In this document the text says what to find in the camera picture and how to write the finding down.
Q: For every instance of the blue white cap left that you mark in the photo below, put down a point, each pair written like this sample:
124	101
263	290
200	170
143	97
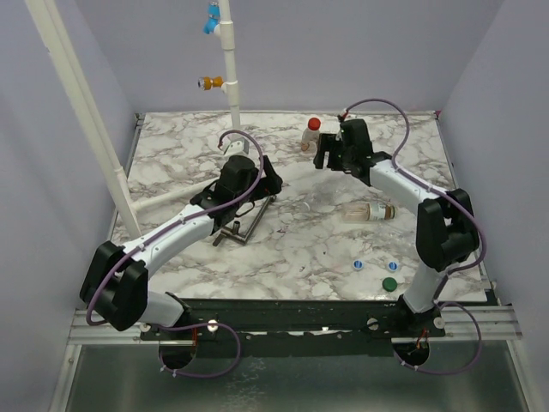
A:
358	264

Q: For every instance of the blue pipe valve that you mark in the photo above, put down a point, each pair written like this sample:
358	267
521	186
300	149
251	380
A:
213	17

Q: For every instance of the red bottle cap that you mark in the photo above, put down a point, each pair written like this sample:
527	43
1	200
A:
314	124

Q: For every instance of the aluminium extrusion rail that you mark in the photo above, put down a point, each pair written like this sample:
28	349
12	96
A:
80	336

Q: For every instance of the green bottle cap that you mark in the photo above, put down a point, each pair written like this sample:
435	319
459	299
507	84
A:
389	284

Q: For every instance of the blue white cap right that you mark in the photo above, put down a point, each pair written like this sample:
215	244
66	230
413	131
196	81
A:
393	266

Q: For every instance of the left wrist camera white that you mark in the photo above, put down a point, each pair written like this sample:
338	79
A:
237	146

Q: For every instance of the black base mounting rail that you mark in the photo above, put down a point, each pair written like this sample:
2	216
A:
215	328

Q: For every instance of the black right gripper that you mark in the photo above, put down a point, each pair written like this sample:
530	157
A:
333	154

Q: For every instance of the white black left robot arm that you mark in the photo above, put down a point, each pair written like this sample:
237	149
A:
116	284

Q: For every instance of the clear bottle red label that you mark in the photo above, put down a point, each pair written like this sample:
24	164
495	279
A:
309	139

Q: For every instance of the clear plastic bottle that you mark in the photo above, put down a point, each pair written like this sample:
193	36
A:
330	194

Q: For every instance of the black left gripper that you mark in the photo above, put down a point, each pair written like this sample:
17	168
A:
268	184

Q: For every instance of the blue white cap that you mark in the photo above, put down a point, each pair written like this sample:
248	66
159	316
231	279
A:
393	266
358	264

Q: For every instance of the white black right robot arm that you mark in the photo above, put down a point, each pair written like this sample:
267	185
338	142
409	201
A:
445	235

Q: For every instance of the orange pipe nozzle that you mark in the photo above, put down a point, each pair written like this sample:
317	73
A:
207	83

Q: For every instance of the clear bottle green white label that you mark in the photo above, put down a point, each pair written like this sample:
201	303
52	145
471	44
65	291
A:
364	212

